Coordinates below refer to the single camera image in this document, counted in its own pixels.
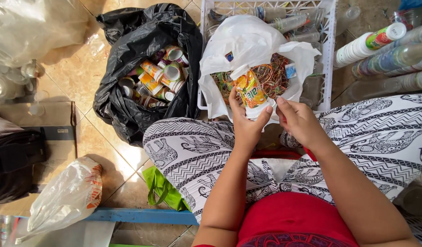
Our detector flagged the blue wooden bar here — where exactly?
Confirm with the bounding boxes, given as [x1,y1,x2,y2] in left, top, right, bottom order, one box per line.
[16,207,199,226]

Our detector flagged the red shirt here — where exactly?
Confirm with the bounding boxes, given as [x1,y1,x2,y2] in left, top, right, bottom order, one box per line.
[194,191,359,247]

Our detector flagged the clear plastic tub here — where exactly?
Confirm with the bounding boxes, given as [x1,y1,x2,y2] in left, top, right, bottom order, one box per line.
[389,7,422,32]

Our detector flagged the long stack of clear cups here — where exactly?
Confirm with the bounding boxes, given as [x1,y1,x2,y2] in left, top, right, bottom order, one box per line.
[351,23,422,78]

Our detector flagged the brown cardboard box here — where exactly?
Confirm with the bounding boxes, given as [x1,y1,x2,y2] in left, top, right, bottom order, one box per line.
[0,100,78,193]

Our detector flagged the black white patterned trousers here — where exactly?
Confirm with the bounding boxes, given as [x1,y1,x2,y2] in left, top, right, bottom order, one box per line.
[143,94,422,224]

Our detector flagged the orange label plastic cup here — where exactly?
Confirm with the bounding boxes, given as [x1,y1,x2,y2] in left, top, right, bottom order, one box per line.
[230,64,277,121]

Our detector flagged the black fabric bag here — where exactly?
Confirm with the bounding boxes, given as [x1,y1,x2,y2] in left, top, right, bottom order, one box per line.
[0,113,48,205]

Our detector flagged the person's left hand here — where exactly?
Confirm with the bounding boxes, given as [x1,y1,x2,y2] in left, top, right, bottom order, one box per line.
[228,87,274,147]

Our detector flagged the large clear plastic bag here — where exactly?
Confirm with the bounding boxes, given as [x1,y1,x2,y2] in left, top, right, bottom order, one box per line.
[0,0,91,69]

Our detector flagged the heap of loose clear cups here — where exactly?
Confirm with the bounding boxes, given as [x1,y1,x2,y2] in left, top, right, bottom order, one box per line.
[0,59,40,102]

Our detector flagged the single clear plastic cup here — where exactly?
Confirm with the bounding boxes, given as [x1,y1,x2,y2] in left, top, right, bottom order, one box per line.
[335,6,361,36]

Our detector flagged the white plastic bag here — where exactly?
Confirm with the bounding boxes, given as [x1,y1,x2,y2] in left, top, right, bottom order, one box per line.
[198,14,322,125]

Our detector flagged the clear cups inside crate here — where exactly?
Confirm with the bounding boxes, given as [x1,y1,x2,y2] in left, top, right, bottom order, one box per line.
[205,6,325,107]

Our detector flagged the short stack of clear cups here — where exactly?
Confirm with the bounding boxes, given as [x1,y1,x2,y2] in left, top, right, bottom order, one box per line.
[348,70,422,101]

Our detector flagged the small blue label packet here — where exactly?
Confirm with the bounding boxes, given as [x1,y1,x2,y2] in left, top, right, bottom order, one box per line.
[285,62,297,80]

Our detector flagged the white plastic crate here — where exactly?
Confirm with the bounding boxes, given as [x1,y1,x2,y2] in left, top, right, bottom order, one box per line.
[197,0,337,113]

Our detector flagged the stack of white cups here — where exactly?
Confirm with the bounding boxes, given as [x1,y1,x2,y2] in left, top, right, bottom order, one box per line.
[334,22,407,69]

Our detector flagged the white bag with orange print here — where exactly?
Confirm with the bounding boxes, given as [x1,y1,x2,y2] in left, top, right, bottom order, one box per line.
[15,156,103,245]

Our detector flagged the blue plastic sheet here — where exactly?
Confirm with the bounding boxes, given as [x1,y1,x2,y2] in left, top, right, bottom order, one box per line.
[399,0,422,11]

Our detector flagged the tangle of coloured rubber bands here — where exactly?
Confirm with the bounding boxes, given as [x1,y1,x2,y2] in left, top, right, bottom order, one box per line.
[211,53,291,103]

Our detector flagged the black garbage bag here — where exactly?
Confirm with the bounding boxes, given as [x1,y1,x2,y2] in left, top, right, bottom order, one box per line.
[93,3,204,147]

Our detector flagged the person's right hand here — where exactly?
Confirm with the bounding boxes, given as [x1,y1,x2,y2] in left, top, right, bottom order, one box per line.
[276,96,322,149]

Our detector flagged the green cloth bag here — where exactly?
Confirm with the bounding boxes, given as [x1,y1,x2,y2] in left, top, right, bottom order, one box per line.
[142,166,191,212]

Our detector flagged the heap of used labelled cups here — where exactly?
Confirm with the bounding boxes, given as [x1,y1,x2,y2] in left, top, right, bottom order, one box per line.
[118,45,191,110]

